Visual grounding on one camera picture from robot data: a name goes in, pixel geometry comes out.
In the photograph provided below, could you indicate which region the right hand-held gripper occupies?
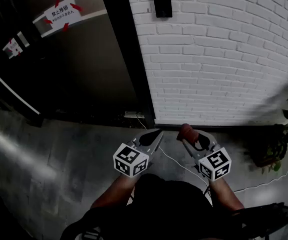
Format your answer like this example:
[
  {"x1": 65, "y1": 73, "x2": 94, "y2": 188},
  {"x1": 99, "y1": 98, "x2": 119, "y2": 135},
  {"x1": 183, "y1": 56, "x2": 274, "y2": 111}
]
[{"x1": 182, "y1": 131, "x2": 232, "y2": 182}]

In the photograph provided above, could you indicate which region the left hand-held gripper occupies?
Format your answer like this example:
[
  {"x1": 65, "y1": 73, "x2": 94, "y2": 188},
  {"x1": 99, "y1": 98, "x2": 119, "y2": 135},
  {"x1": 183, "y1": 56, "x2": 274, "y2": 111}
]
[{"x1": 113, "y1": 128, "x2": 164, "y2": 178}]

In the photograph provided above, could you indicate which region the reddish brown cloth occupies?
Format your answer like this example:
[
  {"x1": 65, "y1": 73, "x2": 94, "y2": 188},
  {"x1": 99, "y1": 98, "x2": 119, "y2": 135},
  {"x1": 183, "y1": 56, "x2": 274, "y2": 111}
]
[{"x1": 176, "y1": 123, "x2": 199, "y2": 144}]

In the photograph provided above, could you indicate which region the black wall access panel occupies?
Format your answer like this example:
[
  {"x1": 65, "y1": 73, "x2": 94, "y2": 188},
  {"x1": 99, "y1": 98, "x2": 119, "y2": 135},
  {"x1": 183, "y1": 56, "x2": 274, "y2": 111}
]
[{"x1": 151, "y1": 0, "x2": 173, "y2": 19}]

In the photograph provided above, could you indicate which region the person's right forearm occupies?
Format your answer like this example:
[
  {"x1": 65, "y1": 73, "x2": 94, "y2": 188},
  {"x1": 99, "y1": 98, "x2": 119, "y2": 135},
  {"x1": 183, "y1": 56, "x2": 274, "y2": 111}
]
[{"x1": 207, "y1": 177, "x2": 245, "y2": 211}]

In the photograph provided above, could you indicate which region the person's left forearm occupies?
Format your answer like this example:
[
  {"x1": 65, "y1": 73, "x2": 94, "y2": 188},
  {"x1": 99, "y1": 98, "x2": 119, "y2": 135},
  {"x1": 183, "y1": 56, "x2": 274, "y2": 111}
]
[{"x1": 91, "y1": 175, "x2": 137, "y2": 210}]

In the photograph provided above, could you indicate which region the metal door floor hinge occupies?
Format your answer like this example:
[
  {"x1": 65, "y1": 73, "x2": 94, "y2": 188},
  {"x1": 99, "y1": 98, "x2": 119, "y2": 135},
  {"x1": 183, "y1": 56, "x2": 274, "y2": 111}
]
[{"x1": 123, "y1": 111, "x2": 146, "y2": 119}]

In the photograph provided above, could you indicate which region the person's black shirt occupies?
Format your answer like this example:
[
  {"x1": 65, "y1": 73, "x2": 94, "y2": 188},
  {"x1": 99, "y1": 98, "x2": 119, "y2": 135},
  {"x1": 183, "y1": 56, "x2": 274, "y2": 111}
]
[{"x1": 61, "y1": 173, "x2": 243, "y2": 240}]

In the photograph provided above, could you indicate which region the green potted plant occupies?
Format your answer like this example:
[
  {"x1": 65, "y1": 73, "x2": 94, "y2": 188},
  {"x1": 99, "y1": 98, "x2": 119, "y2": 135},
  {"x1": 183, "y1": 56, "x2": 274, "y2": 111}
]
[{"x1": 255, "y1": 93, "x2": 288, "y2": 175}]

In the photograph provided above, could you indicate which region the dark glass door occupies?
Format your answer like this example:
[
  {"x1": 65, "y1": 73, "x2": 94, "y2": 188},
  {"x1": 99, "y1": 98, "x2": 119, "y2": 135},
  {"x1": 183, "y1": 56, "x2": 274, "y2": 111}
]
[{"x1": 0, "y1": 0, "x2": 138, "y2": 125}]

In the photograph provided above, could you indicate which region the black door with white strip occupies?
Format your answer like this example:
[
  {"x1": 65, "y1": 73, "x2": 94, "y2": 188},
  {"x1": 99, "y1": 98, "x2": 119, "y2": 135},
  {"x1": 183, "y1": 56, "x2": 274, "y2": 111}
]
[{"x1": 0, "y1": 28, "x2": 44, "y2": 128}]

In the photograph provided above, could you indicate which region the large white taped paper sign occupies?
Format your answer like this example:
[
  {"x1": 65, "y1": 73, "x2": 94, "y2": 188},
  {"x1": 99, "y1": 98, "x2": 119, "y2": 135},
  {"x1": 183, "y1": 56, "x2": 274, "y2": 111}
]
[{"x1": 43, "y1": 0, "x2": 83, "y2": 33}]

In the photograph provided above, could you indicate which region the small white taped paper sign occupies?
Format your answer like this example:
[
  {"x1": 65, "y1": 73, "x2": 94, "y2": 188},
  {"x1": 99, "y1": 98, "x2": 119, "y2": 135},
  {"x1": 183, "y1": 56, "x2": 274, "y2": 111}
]
[{"x1": 3, "y1": 37, "x2": 24, "y2": 60}]

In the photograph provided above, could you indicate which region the long white floor cable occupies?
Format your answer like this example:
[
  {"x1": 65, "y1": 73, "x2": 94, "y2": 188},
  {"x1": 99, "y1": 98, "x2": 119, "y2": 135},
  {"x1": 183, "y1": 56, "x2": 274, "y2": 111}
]
[{"x1": 135, "y1": 113, "x2": 209, "y2": 187}]

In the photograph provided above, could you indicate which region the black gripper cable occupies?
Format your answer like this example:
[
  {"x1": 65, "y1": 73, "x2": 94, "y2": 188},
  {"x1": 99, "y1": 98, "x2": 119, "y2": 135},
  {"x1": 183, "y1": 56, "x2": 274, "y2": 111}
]
[{"x1": 203, "y1": 183, "x2": 213, "y2": 208}]

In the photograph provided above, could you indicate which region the white adapter cable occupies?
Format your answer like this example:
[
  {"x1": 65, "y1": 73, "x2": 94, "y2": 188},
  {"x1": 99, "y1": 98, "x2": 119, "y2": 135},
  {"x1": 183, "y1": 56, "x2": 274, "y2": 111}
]
[{"x1": 233, "y1": 170, "x2": 288, "y2": 194}]

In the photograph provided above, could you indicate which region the black door frame post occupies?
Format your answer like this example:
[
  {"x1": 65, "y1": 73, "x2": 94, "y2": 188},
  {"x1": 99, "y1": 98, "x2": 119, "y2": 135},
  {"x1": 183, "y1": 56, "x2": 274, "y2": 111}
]
[{"x1": 98, "y1": 0, "x2": 156, "y2": 129}]

